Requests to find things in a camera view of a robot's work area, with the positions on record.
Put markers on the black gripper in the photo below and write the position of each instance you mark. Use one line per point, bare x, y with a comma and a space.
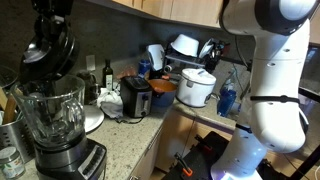
51, 19

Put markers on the black blender lid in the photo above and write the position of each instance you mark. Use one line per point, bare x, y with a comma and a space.
45, 60

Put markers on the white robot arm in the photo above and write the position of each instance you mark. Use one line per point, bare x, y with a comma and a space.
269, 117

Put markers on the glass blender jar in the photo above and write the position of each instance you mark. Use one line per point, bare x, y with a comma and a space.
53, 109

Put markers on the black silver blender base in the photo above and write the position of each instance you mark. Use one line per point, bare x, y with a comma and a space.
79, 159

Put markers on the dark wine bottle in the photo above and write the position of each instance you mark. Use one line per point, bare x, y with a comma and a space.
108, 76

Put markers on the blue water bottle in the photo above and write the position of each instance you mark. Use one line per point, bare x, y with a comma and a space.
143, 68

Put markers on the white cloth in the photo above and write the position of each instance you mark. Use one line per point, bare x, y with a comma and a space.
110, 103

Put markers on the white plate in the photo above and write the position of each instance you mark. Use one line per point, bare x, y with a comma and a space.
94, 117

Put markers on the white grey cutting board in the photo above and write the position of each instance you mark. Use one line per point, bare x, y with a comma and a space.
155, 54

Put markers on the black toaster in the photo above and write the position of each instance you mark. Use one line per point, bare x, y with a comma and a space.
136, 95

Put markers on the metal utensil holder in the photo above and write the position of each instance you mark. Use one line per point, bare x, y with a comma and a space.
18, 134

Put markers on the copper pot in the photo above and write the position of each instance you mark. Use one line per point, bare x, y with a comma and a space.
163, 92

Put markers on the white bowl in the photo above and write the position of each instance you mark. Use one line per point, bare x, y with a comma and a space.
186, 45

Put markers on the small labelled jar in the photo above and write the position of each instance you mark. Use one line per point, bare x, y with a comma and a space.
11, 163

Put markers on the white rice cooker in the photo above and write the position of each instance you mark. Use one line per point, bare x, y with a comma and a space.
195, 87

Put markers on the blue spray bottle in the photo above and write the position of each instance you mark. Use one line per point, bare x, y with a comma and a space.
227, 98

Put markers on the white wall outlet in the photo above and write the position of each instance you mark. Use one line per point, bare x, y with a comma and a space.
90, 62

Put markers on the black clamp with orange handle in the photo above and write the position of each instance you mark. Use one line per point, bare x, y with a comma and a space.
186, 170

